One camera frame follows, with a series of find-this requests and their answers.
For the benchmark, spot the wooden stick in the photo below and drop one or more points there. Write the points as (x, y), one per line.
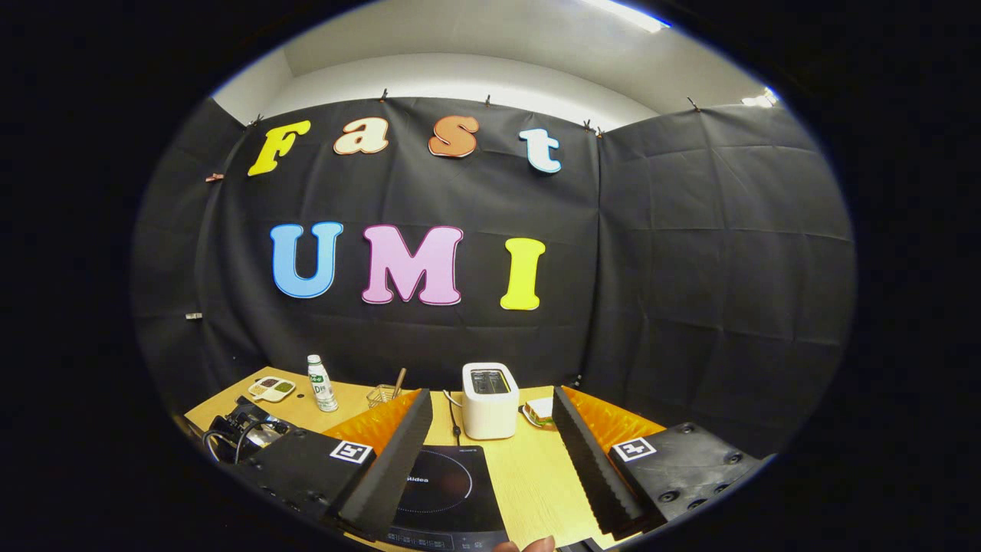
(398, 381)

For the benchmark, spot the white drink bottle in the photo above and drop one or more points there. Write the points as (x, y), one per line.
(322, 391)

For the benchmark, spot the black backdrop cloth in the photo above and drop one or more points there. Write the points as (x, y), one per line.
(674, 253)

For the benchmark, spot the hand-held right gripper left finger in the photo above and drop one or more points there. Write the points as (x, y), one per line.
(391, 468)

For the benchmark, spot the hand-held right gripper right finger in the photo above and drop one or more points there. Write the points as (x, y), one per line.
(590, 475)

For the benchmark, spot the white toaster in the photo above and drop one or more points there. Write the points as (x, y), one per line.
(490, 418)

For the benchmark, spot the sandwich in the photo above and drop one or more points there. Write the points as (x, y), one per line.
(540, 412)

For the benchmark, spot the ceiling strip light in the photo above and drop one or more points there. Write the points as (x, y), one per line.
(760, 98)

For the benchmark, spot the white divided dish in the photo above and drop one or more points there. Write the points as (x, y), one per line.
(264, 393)

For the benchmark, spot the black induction cooktop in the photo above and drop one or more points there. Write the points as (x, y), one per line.
(452, 483)

